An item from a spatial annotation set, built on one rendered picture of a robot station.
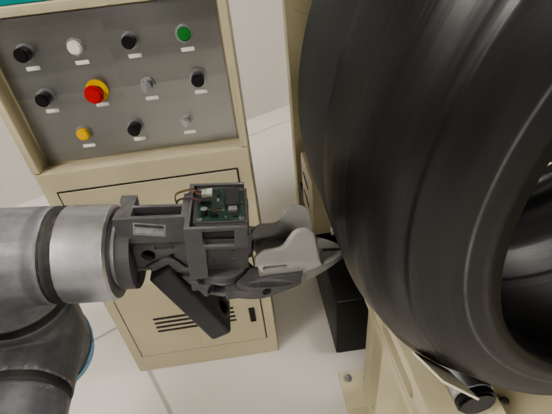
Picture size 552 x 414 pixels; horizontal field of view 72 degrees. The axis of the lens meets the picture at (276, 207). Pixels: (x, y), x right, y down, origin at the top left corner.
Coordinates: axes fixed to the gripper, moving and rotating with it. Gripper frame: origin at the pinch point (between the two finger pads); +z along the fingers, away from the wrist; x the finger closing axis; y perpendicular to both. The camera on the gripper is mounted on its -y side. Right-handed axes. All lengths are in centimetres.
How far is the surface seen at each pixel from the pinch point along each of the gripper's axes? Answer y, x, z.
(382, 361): -65, 28, 28
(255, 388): -108, 47, -4
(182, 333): -91, 60, -30
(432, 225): 13.0, -11.5, 1.9
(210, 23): 11, 65, -14
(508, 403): -22.5, -5.7, 25.3
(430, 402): -18.4, -6.6, 12.9
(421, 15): 23.6, -8.2, -0.1
